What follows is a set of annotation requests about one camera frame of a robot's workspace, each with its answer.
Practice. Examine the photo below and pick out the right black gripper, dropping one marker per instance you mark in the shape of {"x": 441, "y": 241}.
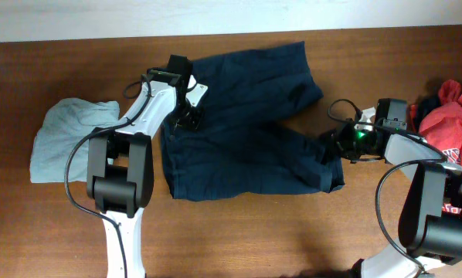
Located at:
{"x": 338, "y": 138}

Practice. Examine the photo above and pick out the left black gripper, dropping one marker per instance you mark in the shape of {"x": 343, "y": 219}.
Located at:
{"x": 190, "y": 116}

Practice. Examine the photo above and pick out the navy blue shorts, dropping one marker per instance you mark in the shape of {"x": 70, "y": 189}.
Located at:
{"x": 240, "y": 145}

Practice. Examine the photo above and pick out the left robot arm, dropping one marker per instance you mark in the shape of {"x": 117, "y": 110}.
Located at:
{"x": 120, "y": 171}

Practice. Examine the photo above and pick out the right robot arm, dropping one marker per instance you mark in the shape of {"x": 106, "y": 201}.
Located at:
{"x": 430, "y": 224}

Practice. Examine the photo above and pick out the dark garment under jersey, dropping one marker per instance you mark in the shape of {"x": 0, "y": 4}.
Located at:
{"x": 426, "y": 106}

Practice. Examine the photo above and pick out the red jersey with lettering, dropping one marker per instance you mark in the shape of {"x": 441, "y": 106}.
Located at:
{"x": 442, "y": 127}

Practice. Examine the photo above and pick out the light grey folded cloth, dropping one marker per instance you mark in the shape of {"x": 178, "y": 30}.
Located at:
{"x": 64, "y": 125}

